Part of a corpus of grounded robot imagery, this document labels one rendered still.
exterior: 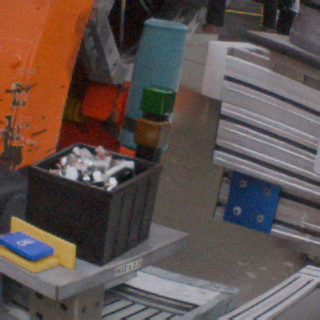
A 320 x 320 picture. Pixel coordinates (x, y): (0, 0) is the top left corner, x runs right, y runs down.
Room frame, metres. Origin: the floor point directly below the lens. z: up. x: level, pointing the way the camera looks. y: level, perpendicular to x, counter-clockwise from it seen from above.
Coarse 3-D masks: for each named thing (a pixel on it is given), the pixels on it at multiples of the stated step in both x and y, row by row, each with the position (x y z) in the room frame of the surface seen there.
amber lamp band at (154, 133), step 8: (144, 120) 1.67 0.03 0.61; (136, 128) 1.68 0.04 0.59; (144, 128) 1.67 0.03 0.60; (152, 128) 1.67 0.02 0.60; (160, 128) 1.67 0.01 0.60; (168, 128) 1.69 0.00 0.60; (136, 136) 1.68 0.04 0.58; (144, 136) 1.67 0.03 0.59; (152, 136) 1.67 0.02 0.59; (160, 136) 1.67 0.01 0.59; (168, 136) 1.70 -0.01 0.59; (144, 144) 1.67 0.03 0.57; (152, 144) 1.67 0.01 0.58; (160, 144) 1.68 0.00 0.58
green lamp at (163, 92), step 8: (144, 88) 1.68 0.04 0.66; (152, 88) 1.68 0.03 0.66; (160, 88) 1.68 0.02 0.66; (168, 88) 1.70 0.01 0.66; (144, 96) 1.68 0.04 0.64; (152, 96) 1.67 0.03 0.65; (160, 96) 1.67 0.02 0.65; (168, 96) 1.67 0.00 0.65; (144, 104) 1.68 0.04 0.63; (152, 104) 1.67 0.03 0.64; (160, 104) 1.67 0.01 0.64; (168, 104) 1.68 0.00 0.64; (152, 112) 1.67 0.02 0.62; (160, 112) 1.66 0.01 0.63; (168, 112) 1.68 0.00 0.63
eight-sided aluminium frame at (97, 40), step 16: (96, 0) 1.94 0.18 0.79; (96, 16) 1.94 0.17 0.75; (176, 16) 2.38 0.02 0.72; (192, 16) 2.37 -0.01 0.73; (96, 32) 1.96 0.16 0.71; (192, 32) 2.37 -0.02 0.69; (80, 48) 2.03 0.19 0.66; (96, 48) 2.01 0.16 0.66; (112, 48) 2.04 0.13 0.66; (96, 64) 2.08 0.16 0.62; (112, 64) 2.05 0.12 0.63; (128, 64) 2.12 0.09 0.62; (96, 80) 2.09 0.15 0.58; (112, 80) 2.07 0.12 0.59; (128, 80) 2.13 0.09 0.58
